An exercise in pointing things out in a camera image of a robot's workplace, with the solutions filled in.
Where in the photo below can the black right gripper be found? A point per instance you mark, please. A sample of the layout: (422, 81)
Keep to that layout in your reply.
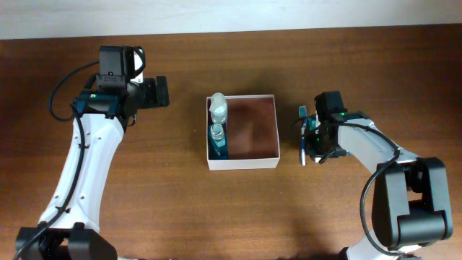
(338, 151)

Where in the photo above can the red green toothpaste tube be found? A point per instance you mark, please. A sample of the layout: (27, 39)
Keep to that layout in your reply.
(312, 140)

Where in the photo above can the white cardboard box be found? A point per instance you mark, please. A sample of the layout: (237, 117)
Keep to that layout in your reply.
(252, 134)

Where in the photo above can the clear bottle purple liquid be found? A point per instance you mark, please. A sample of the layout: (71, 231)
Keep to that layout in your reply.
(219, 109)

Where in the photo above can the teal mouthwash bottle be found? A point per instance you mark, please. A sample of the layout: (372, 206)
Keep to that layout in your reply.
(218, 142)

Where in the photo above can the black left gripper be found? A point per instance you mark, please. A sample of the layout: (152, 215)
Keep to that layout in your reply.
(153, 98)

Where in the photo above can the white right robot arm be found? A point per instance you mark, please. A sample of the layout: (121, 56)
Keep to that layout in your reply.
(405, 203)

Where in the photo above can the blue white toothbrush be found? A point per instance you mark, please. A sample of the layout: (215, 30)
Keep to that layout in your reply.
(303, 115)

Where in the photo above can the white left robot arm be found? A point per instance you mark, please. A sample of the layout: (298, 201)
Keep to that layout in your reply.
(69, 228)

